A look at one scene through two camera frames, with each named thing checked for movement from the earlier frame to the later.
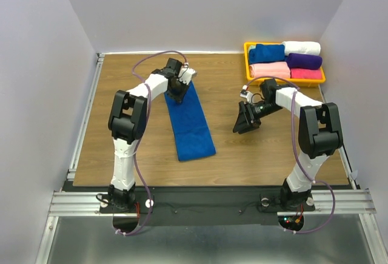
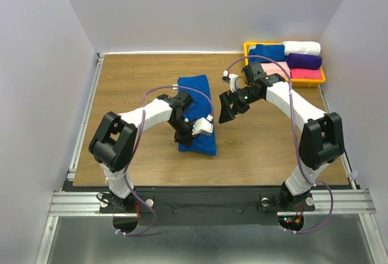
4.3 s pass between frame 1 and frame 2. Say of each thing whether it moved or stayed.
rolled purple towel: stayed
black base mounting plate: stayed
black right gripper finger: moved
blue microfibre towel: stayed
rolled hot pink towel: stayed
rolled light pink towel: stayed
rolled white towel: stayed
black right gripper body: moved
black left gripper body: moved
